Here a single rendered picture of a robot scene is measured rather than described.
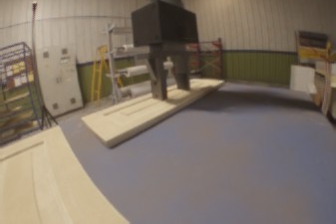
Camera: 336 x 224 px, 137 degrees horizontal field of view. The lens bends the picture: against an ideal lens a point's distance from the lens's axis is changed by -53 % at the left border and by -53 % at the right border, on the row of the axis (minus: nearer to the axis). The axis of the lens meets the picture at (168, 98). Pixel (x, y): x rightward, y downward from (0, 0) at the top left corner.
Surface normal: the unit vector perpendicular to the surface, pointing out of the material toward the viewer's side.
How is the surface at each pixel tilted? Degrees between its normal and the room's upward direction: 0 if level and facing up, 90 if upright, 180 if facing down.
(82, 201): 0
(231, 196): 0
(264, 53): 90
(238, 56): 90
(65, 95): 90
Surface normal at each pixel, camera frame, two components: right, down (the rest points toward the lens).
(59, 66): 0.75, 0.12
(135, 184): -0.09, -0.96
